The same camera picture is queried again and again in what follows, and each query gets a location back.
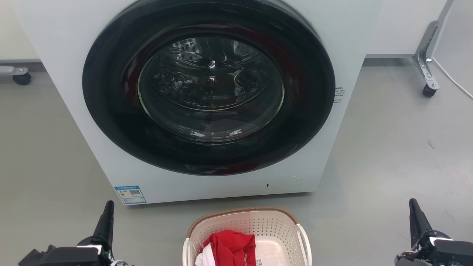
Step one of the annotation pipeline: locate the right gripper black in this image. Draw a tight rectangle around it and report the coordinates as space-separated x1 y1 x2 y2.
395 198 473 266

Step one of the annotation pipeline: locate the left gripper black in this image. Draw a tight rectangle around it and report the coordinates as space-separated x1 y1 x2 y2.
18 200 128 266

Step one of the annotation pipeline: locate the cream perforated laundry basket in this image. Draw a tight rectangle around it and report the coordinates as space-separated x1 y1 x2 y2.
182 207 312 266

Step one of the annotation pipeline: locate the blue energy label sticker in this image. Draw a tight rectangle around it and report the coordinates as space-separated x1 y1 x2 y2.
114 185 147 205

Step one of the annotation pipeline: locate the white garment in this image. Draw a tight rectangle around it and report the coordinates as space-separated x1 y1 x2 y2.
194 246 215 266

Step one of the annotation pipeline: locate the black round glass washer door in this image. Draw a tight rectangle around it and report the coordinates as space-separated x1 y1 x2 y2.
82 0 336 176

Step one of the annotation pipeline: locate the red garment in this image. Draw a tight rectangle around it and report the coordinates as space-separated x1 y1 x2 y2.
200 229 257 266

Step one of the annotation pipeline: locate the white front-load washing machine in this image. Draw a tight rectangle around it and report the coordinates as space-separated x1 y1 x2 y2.
13 0 383 205

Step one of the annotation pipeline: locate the white partition panel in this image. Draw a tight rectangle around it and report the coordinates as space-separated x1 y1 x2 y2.
364 0 448 59
0 0 40 62

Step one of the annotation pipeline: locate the white floor cable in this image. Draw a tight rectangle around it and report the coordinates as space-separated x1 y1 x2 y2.
432 57 473 99

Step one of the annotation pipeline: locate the grey metal frame leg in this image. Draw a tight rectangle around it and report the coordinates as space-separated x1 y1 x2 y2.
0 66 29 76
412 0 455 90

